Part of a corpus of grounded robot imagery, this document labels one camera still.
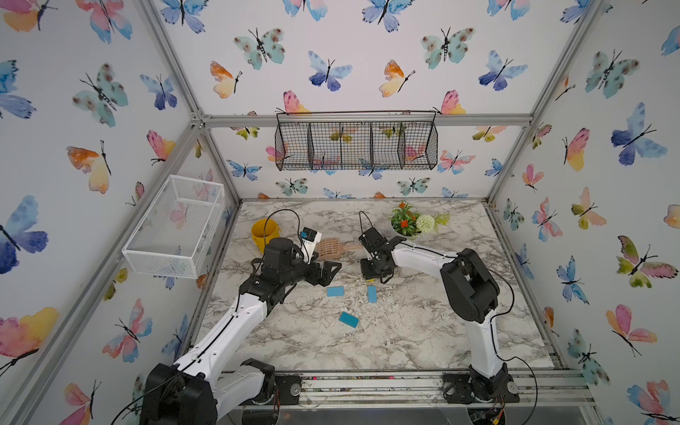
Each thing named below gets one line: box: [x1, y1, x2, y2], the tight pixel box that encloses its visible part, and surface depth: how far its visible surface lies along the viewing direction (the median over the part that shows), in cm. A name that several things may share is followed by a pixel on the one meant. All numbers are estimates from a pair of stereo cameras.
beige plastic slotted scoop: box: [316, 237, 364, 261], surface depth 105 cm
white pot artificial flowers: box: [390, 201, 451, 240], surface depth 95 cm
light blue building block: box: [326, 286, 345, 297], surface depth 95 cm
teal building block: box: [338, 311, 361, 329], surface depth 89 cm
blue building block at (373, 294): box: [367, 285, 379, 303], surface depth 95 cm
